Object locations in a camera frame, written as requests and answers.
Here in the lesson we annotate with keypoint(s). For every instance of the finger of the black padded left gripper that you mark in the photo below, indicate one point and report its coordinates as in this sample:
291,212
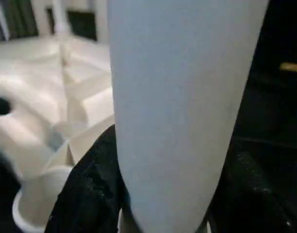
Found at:
0,105

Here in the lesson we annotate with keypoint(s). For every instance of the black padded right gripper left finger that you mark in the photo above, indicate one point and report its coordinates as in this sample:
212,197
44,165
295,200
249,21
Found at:
90,189

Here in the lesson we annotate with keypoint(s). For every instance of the grey curtain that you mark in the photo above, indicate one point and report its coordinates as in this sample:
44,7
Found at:
15,19

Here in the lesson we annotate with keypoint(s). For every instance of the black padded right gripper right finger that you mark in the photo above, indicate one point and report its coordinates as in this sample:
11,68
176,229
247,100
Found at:
255,194

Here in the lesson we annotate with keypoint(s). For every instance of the white plastic table top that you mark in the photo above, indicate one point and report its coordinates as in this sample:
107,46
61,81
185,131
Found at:
41,97

